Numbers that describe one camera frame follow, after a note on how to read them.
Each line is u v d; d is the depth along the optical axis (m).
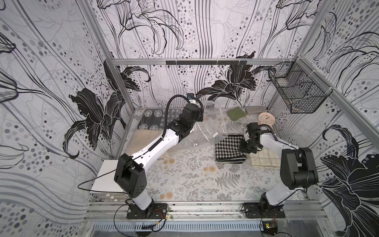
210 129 0.76
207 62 0.91
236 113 1.15
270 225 0.70
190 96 0.66
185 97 0.64
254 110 1.14
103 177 0.39
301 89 0.88
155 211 0.72
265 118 1.10
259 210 0.71
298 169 0.46
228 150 0.91
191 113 0.58
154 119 1.06
